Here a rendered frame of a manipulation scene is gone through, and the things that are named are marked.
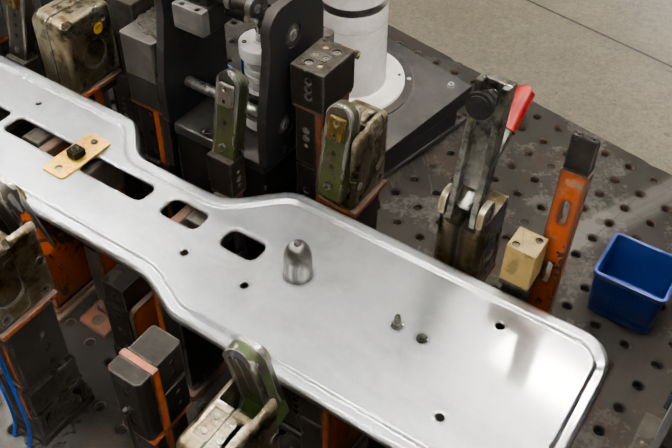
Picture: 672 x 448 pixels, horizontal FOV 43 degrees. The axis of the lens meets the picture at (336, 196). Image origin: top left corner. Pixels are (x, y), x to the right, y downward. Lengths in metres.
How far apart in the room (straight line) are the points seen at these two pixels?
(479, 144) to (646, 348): 0.54
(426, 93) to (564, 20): 1.83
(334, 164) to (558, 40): 2.27
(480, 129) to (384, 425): 0.31
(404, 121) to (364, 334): 0.68
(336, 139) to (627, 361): 0.56
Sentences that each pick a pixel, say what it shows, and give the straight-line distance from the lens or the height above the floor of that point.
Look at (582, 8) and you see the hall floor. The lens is 3.44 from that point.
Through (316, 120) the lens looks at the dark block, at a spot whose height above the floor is 1.05.
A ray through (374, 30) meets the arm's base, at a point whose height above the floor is 0.93.
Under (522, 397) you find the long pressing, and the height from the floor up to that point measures 1.00.
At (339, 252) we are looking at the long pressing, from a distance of 0.96.
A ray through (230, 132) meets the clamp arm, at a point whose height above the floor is 1.03.
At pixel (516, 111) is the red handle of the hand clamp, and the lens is 0.95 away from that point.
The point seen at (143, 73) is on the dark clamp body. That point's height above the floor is 1.02.
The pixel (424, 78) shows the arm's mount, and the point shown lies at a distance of 1.59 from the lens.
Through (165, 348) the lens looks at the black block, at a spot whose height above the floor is 0.99.
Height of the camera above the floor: 1.71
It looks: 44 degrees down
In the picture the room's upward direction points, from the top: 1 degrees clockwise
